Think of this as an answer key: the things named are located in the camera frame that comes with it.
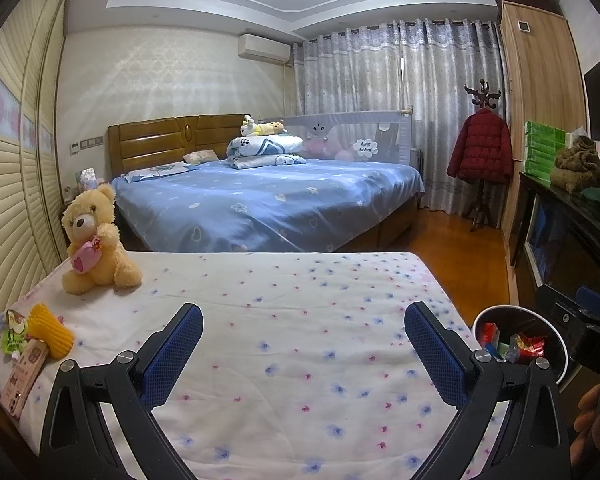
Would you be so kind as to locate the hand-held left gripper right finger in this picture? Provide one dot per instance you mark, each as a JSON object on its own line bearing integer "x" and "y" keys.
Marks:
{"x": 437, "y": 355}

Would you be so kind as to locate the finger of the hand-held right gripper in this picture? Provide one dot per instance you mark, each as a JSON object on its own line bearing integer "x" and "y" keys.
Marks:
{"x": 555, "y": 307}
{"x": 597, "y": 302}

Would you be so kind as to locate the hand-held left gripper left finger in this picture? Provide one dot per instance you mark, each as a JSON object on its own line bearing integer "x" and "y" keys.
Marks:
{"x": 174, "y": 355}

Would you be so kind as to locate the round trash bin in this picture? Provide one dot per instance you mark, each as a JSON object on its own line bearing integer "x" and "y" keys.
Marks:
{"x": 520, "y": 320}

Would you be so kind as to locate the pink and orange snack bag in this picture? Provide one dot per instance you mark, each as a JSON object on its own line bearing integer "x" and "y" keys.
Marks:
{"x": 527, "y": 347}

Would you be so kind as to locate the red snack box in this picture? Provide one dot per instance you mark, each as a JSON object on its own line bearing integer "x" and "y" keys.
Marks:
{"x": 490, "y": 332}

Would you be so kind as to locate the person's right hand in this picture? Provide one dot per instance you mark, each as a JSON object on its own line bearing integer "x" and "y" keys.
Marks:
{"x": 587, "y": 410}

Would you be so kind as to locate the dark cabinet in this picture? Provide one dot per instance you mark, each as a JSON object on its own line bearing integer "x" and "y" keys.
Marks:
{"x": 580, "y": 250}

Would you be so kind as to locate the dark green cloth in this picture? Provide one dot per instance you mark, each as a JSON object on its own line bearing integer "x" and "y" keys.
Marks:
{"x": 597, "y": 196}

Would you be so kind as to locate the yellow teddy bear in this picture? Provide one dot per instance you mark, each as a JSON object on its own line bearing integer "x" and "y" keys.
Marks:
{"x": 94, "y": 260}

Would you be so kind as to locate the small yellow foam fruit net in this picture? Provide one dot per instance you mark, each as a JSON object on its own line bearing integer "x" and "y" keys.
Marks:
{"x": 52, "y": 332}

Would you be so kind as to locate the brown fuzzy plush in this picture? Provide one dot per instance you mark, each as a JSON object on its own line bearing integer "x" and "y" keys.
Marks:
{"x": 575, "y": 165}

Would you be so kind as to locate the beige patterned box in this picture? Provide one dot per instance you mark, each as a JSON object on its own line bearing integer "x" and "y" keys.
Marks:
{"x": 24, "y": 375}

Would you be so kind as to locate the stack of green boxes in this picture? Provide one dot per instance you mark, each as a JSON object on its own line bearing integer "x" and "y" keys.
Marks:
{"x": 542, "y": 150}

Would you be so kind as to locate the green snack packet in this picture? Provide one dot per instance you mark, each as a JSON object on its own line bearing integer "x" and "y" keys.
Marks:
{"x": 14, "y": 340}

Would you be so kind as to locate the red puffer jacket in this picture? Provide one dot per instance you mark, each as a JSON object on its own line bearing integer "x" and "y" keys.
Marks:
{"x": 480, "y": 150}

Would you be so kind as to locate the flat blue-white pillow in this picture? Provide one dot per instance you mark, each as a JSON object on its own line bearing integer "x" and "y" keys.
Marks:
{"x": 154, "y": 170}

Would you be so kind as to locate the tissue box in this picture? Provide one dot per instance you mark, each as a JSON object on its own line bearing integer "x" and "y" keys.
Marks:
{"x": 87, "y": 176}

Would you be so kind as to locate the small beige pillow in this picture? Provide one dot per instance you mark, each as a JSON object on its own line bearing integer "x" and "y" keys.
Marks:
{"x": 199, "y": 156}

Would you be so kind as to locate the stacked pillows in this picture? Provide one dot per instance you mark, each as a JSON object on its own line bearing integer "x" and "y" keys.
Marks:
{"x": 265, "y": 150}

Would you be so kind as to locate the wooden coat rack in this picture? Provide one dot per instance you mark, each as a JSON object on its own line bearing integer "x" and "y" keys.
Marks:
{"x": 482, "y": 92}

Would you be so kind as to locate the cream louvred sliding wardrobe doors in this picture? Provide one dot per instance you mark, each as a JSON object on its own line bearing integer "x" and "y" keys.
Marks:
{"x": 19, "y": 185}

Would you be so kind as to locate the pink plush toy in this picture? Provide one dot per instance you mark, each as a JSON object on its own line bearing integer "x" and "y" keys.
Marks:
{"x": 320, "y": 147}

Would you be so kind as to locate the white plush toy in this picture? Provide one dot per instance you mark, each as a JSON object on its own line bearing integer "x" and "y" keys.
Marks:
{"x": 250, "y": 125}

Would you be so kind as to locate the grey patterned curtain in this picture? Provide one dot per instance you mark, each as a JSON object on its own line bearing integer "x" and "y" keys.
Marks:
{"x": 380, "y": 70}

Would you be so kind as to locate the white air conditioner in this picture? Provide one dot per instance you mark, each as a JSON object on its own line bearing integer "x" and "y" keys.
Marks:
{"x": 262, "y": 47}

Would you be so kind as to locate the wall switch panel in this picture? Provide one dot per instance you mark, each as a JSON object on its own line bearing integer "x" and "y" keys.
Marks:
{"x": 87, "y": 144}

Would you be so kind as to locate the grey mesh bed guard rail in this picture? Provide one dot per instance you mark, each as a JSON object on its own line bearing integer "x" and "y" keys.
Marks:
{"x": 380, "y": 130}

